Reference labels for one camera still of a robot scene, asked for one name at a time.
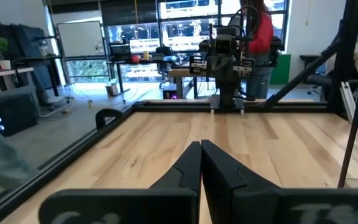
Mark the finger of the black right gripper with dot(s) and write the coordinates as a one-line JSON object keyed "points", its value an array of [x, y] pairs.
{"points": [[220, 71], [232, 71]]}

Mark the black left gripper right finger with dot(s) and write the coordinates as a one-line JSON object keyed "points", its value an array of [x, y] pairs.
{"points": [[259, 205]]}

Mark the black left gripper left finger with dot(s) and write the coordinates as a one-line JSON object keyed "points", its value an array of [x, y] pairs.
{"points": [[166, 205]]}

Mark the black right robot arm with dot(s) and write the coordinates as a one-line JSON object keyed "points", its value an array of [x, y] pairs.
{"points": [[228, 96]]}

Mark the wooden top desk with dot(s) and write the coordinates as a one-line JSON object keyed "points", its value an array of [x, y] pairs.
{"points": [[182, 73]]}

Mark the black office chair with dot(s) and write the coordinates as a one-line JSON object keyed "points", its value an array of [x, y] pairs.
{"points": [[322, 81], [165, 62]]}

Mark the large glass window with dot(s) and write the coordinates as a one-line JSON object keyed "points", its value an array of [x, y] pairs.
{"points": [[179, 34]]}

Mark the computer case purple light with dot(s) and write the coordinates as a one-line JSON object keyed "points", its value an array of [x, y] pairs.
{"points": [[170, 95]]}

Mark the green box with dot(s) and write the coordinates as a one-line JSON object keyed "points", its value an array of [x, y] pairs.
{"points": [[281, 70]]}

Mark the person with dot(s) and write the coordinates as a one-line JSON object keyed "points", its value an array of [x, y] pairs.
{"points": [[264, 34]]}

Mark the yellow cup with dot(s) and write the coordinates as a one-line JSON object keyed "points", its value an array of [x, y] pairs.
{"points": [[146, 55]]}

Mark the red mug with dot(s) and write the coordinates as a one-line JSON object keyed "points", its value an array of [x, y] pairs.
{"points": [[135, 59]]}

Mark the black laptop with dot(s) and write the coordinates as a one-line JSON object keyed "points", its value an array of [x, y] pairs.
{"points": [[120, 51]]}

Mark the small box on floor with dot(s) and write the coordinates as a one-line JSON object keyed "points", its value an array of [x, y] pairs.
{"points": [[112, 90]]}

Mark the silver aluminium extrusion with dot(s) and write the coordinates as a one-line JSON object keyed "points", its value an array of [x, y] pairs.
{"points": [[348, 96]]}

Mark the whiteboard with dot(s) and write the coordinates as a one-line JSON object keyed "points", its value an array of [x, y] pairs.
{"points": [[79, 39]]}

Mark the black computer tower blue lights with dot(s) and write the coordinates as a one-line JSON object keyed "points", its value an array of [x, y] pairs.
{"points": [[14, 115]]}

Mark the dark panels stack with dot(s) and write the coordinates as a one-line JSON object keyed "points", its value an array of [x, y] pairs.
{"points": [[23, 34]]}

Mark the white top desk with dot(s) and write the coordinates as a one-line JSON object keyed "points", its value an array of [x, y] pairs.
{"points": [[8, 72]]}

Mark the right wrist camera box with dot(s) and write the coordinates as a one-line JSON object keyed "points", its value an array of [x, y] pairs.
{"points": [[223, 46]]}

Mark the black frame desk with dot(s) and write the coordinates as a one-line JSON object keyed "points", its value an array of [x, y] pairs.
{"points": [[120, 74]]}

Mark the black aluminium table frame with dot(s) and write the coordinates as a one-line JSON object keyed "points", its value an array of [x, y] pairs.
{"points": [[57, 165]]}

